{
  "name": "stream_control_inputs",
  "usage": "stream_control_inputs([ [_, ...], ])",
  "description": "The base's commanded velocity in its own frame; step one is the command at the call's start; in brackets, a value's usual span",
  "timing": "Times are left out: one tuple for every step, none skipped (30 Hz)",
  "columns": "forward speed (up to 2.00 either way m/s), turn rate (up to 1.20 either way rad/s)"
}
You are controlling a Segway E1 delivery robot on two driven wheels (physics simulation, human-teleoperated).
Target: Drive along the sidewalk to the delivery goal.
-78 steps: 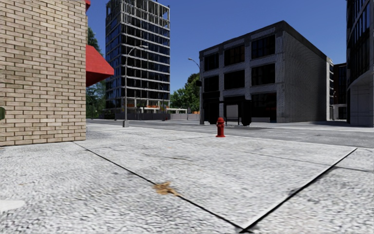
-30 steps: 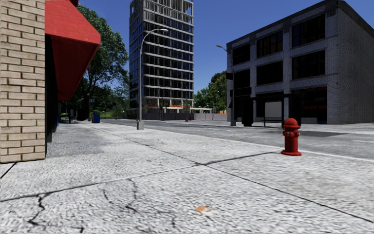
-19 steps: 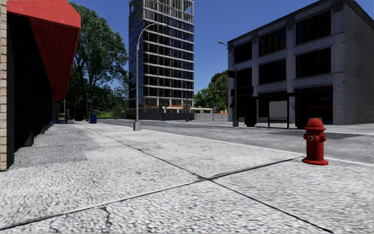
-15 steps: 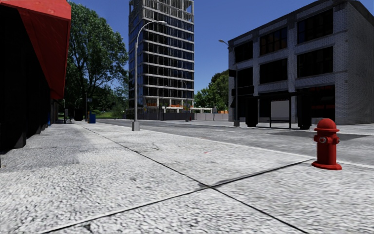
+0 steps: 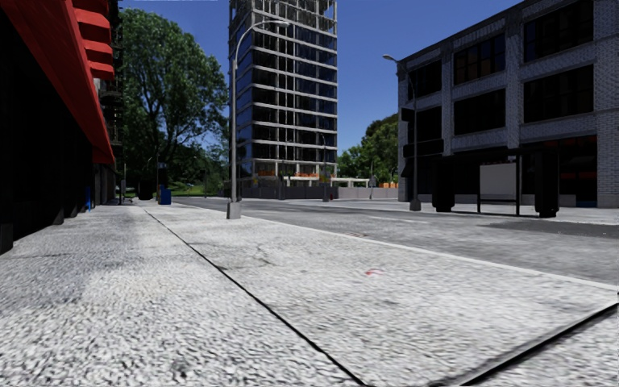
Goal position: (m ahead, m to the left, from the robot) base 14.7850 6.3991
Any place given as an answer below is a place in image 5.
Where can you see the dark building with red awnings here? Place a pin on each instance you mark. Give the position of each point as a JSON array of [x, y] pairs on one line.
[[43, 145]]

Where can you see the black bus shelter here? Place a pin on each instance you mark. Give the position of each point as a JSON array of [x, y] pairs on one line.
[[498, 181]]

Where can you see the trees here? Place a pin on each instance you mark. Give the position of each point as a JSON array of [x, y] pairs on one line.
[[169, 96], [377, 150]]

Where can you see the glass tower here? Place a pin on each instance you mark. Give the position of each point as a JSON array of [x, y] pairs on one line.
[[290, 96]]

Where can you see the grey street lamp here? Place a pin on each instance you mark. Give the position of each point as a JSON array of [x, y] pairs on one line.
[[414, 159], [234, 145]]

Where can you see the grey brick building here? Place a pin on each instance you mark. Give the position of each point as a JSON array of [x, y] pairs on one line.
[[532, 96]]

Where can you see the blue letter box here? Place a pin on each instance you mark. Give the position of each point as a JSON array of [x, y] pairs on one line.
[[165, 196]]

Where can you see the dark bin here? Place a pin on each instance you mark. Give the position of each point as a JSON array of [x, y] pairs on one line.
[[145, 189]]

